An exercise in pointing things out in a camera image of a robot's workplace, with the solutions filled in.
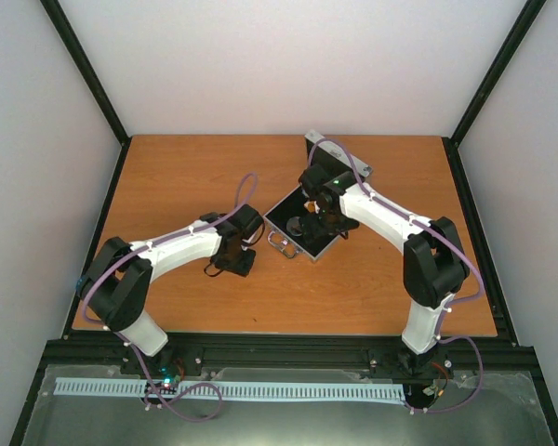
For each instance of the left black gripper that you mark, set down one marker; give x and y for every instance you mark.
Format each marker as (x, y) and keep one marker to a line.
(242, 269)

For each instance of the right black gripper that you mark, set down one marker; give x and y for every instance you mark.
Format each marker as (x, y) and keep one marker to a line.
(348, 223)

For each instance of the playing card deck box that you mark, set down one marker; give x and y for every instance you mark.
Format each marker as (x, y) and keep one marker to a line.
(311, 206)

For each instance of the clear round dealer button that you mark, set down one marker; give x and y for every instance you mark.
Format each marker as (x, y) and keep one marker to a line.
(294, 227)

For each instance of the aluminium poker case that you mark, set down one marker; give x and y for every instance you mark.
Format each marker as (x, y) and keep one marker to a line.
(331, 157)

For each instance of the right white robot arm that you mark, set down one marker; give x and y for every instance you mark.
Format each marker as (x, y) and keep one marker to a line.
(434, 264)

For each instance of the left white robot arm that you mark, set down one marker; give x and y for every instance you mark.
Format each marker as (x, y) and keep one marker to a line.
(117, 282)

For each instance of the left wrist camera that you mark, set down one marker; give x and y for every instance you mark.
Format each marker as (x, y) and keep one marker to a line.
(250, 224)

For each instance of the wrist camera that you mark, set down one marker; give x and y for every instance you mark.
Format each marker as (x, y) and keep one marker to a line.
(250, 224)
(313, 181)

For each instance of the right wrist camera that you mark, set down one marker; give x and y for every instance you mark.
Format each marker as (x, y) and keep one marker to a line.
(313, 181)

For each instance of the black aluminium frame rail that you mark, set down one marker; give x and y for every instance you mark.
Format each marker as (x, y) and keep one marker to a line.
(377, 356)

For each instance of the white slotted cable duct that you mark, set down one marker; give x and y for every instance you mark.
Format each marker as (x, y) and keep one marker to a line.
(232, 391)

